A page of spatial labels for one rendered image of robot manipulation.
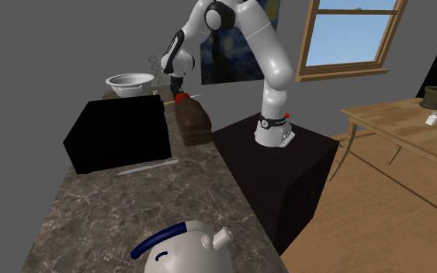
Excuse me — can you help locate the brown bread loaf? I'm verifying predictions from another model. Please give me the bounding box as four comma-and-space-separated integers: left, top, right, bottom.
175, 98, 213, 147

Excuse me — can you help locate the thin pale stick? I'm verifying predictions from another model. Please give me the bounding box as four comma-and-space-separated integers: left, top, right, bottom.
163, 93, 203, 104

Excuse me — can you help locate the dark robot stand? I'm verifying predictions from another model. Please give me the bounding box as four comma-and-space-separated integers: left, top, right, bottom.
211, 112, 341, 257

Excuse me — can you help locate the silver knife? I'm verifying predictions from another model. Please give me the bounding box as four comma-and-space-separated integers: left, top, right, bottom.
116, 158, 180, 177

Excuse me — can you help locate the blue night sky painting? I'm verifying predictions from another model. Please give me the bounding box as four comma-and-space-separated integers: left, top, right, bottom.
199, 0, 282, 86

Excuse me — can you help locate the black box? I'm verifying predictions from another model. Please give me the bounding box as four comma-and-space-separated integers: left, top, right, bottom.
62, 94, 173, 175

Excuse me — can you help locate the white bowl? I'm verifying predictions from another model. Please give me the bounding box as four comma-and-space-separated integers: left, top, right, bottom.
105, 72, 156, 98

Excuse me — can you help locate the wooden framed window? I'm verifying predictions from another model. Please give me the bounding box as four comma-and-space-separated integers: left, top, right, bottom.
294, 0, 410, 83

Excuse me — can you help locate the wooden table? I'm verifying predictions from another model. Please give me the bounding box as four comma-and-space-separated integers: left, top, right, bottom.
329, 97, 437, 183

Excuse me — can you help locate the white kettle with blue handle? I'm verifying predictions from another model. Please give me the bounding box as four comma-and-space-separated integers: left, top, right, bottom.
130, 219, 235, 273

